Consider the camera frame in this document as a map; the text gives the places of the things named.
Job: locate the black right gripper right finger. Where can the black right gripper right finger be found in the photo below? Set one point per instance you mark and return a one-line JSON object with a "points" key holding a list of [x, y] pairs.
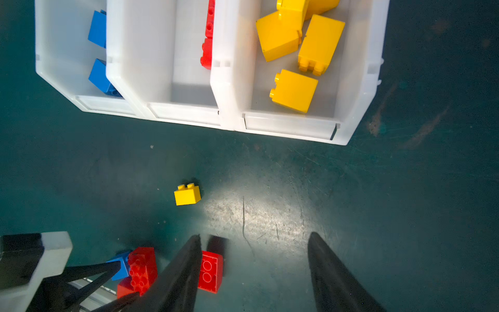
{"points": [[335, 287]]}

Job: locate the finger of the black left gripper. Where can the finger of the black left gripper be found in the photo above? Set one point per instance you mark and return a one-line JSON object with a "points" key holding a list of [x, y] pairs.
{"points": [[108, 302], [103, 271]]}

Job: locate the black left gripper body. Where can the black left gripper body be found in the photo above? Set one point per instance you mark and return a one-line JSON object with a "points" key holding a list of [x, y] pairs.
{"points": [[26, 259]]}

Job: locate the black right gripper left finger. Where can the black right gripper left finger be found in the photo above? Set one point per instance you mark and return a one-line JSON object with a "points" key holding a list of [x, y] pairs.
{"points": [[176, 287]]}

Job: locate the red lego bottom brick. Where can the red lego bottom brick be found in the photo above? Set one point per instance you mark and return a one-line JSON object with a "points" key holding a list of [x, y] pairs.
{"points": [[125, 288]]}

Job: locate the blue lego bottom brick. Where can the blue lego bottom brick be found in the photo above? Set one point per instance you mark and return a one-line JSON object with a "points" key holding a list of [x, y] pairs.
{"points": [[123, 259]]}

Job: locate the blue lego brick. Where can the blue lego brick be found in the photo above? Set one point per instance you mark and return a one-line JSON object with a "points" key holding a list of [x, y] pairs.
{"points": [[123, 259], [98, 29], [98, 78]]}

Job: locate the red lego long brick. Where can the red lego long brick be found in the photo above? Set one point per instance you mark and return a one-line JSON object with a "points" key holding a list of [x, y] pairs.
{"points": [[207, 46], [142, 269]]}

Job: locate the yellow lego long brick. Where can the yellow lego long brick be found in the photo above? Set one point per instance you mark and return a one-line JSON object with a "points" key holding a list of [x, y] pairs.
{"points": [[293, 91]]}

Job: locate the yellow lego top brick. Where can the yellow lego top brick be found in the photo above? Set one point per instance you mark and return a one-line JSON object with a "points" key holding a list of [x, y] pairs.
{"points": [[320, 43]]}

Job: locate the blue lego top brick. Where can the blue lego top brick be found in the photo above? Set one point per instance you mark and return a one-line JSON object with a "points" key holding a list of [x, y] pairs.
{"points": [[98, 78]]}

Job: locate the red lego right brick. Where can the red lego right brick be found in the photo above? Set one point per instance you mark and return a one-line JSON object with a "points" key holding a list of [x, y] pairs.
{"points": [[211, 272]]}

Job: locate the white left bin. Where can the white left bin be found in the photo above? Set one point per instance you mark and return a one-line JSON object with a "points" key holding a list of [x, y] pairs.
{"points": [[65, 56]]}

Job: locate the white middle bin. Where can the white middle bin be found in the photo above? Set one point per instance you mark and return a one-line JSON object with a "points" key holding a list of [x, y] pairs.
{"points": [[153, 60]]}

